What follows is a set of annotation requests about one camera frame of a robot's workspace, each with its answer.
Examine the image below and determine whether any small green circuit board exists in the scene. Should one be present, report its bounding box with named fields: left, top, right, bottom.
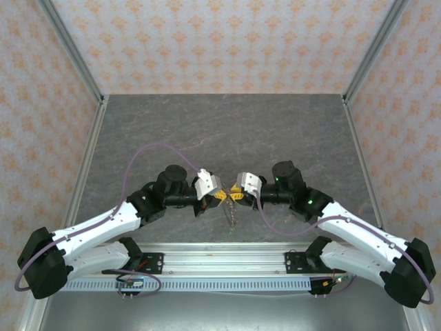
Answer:
left=322, top=274, right=356, bottom=289
left=115, top=277, right=145, bottom=289

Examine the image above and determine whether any grey metal shelf panel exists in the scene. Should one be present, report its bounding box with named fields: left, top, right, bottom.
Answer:
left=37, top=291, right=413, bottom=331

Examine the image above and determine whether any wide aluminium base rail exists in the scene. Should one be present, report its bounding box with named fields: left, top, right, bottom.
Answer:
left=65, top=241, right=390, bottom=277

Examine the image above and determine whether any grey slotted cable duct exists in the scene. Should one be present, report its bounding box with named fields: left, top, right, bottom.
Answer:
left=63, top=277, right=314, bottom=292

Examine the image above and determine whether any aluminium table side rail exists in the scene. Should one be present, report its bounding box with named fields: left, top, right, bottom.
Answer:
left=63, top=95, right=110, bottom=230
left=340, top=95, right=389, bottom=234

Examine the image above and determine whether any aluminium frame post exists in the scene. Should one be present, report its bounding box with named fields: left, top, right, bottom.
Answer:
left=342, top=0, right=411, bottom=106
left=35, top=0, right=106, bottom=106

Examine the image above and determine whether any aluminium frame leg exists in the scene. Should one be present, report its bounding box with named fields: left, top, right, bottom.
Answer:
left=399, top=305, right=431, bottom=331
left=17, top=296, right=49, bottom=331

